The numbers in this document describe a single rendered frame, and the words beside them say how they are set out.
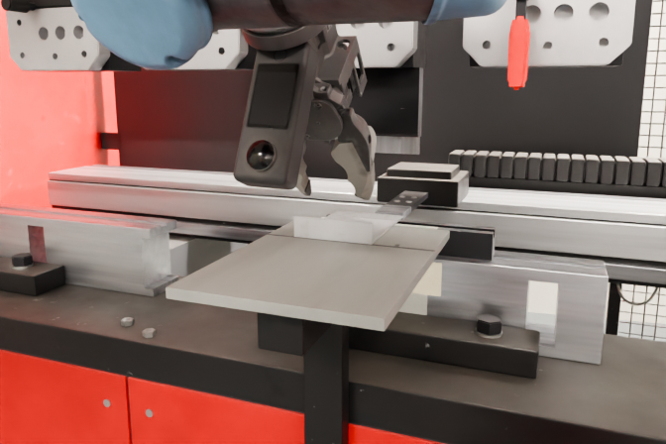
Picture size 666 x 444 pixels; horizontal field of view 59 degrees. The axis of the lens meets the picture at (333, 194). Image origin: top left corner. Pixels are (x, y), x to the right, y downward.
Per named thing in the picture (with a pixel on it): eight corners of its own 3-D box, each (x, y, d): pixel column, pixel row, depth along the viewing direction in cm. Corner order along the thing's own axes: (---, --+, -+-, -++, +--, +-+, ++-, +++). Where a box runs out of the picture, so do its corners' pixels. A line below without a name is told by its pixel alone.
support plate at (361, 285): (166, 298, 46) (165, 286, 46) (299, 225, 71) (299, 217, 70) (385, 332, 40) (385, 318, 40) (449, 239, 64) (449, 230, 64)
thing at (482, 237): (319, 243, 70) (319, 218, 70) (329, 237, 73) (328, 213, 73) (491, 260, 63) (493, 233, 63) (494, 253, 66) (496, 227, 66)
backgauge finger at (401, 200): (342, 224, 73) (342, 184, 73) (394, 189, 97) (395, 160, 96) (437, 232, 69) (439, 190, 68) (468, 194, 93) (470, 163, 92)
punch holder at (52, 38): (11, 70, 79) (-3, -59, 76) (59, 71, 87) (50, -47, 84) (99, 69, 74) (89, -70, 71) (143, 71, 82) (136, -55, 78)
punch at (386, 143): (332, 152, 68) (332, 68, 67) (338, 150, 70) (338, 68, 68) (417, 155, 65) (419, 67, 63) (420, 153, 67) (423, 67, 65)
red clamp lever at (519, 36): (504, 89, 53) (511, -24, 51) (508, 89, 57) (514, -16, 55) (525, 89, 53) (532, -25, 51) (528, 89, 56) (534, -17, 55)
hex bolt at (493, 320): (473, 336, 60) (474, 321, 59) (476, 325, 62) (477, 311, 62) (500, 340, 59) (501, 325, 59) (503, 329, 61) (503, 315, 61)
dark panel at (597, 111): (121, 189, 144) (108, 4, 136) (126, 188, 146) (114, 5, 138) (630, 229, 105) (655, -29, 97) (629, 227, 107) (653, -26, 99)
